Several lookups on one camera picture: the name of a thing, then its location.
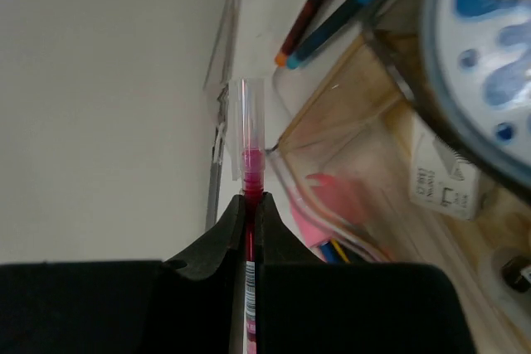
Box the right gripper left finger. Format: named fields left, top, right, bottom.
left=1, top=195, right=245, bottom=353

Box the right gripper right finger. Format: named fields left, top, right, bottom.
left=255, top=193, right=475, bottom=353

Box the pink capped glue bottle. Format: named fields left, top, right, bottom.
left=290, top=172, right=385, bottom=264

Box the red blue pen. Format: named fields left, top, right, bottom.
left=285, top=0, right=373, bottom=70

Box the clear compartment organizer box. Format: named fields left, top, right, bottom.
left=204, top=0, right=530, bottom=353

